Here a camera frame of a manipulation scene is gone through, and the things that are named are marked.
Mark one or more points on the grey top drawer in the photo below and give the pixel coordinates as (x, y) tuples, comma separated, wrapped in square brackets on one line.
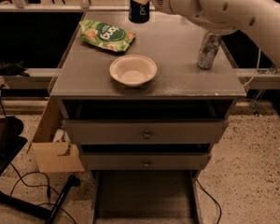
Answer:
[(94, 132)]

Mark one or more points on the tall silver energy can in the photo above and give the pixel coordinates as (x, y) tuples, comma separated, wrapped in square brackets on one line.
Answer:
[(208, 50)]

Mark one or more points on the brown cardboard box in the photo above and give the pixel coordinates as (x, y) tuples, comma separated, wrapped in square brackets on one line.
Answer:
[(54, 152)]

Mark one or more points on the white paper bowl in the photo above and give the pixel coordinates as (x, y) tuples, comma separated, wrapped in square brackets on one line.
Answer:
[(133, 70)]

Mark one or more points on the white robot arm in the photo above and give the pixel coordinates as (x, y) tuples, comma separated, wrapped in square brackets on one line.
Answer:
[(258, 19)]

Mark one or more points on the grey drawer cabinet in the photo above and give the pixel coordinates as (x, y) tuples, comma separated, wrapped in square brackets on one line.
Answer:
[(181, 91)]

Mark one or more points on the dark blue pepsi can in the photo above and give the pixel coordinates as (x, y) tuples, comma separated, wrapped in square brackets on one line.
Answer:
[(138, 13)]

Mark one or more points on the grey open bottom drawer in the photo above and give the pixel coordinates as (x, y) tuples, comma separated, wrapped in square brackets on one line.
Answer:
[(145, 197)]

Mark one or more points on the grey middle drawer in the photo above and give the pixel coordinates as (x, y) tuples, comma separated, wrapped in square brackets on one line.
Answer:
[(144, 161)]

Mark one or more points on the green chip bag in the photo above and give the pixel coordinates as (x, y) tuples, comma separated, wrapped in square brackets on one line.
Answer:
[(105, 36)]

